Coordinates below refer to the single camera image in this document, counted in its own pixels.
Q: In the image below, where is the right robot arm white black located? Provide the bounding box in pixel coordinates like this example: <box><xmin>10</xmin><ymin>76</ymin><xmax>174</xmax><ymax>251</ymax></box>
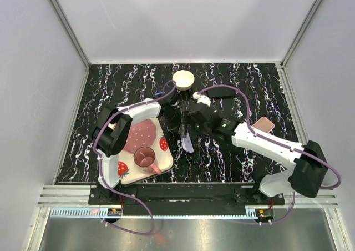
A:
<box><xmin>181</xmin><ymin>102</ymin><xmax>328</xmax><ymax>205</ymax></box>

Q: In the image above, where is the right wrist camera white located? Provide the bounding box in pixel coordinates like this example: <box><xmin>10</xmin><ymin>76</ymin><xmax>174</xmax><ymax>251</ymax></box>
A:
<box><xmin>192</xmin><ymin>92</ymin><xmax>211</xmax><ymax>107</ymax></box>

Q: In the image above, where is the strawberry pattern tray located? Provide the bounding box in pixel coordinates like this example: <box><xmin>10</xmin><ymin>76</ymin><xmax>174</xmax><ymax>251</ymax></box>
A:
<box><xmin>118</xmin><ymin>118</ymin><xmax>174</xmax><ymax>185</ymax></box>

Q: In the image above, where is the cream bowl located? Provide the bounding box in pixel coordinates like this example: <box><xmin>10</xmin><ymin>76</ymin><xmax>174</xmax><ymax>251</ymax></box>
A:
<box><xmin>172</xmin><ymin>70</ymin><xmax>195</xmax><ymax>91</ymax></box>

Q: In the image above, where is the lilac cased phone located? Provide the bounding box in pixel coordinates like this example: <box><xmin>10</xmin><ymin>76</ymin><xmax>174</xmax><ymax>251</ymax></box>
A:
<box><xmin>179</xmin><ymin>126</ymin><xmax>194</xmax><ymax>153</ymax></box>

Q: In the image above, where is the pink phone case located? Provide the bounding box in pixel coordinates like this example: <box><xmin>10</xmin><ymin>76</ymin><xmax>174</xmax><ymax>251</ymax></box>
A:
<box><xmin>252</xmin><ymin>117</ymin><xmax>275</xmax><ymax>133</ymax></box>

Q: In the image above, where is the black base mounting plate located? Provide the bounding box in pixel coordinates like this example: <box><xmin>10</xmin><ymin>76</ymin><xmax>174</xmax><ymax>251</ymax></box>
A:
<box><xmin>88</xmin><ymin>183</ymin><xmax>285</xmax><ymax>217</ymax></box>

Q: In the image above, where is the pink glass mug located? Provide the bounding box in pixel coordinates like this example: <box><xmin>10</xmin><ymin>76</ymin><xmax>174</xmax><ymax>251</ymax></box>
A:
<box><xmin>133</xmin><ymin>147</ymin><xmax>162</xmax><ymax>175</ymax></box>

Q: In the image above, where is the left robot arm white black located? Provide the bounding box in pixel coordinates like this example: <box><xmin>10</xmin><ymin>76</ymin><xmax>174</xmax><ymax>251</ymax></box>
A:
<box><xmin>92</xmin><ymin>90</ymin><xmax>179</xmax><ymax>204</ymax></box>

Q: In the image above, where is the pink dotted plate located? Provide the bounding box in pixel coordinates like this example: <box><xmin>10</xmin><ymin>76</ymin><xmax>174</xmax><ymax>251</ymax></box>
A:
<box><xmin>123</xmin><ymin>119</ymin><xmax>156</xmax><ymax>154</ymax></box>

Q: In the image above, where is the black phone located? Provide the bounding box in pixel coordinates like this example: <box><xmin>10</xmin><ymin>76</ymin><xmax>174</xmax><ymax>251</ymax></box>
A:
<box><xmin>206</xmin><ymin>86</ymin><xmax>236</xmax><ymax>99</ymax></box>

